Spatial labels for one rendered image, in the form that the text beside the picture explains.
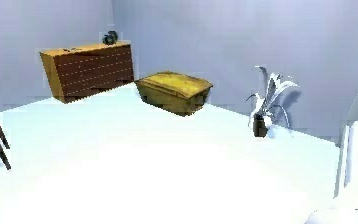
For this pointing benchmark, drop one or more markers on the yellow wooden chest box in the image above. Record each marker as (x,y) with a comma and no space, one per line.
(175,91)

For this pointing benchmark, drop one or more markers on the pale house plant dark pot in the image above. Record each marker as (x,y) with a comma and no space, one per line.
(265,103)

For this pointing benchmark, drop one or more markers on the brown wooden chest of drawers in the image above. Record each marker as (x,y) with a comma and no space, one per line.
(93,71)

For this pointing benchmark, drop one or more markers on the dark round object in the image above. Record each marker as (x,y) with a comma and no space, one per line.
(110,38)

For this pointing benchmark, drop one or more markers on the white bed frame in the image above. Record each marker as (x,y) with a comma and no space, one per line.
(355,160)

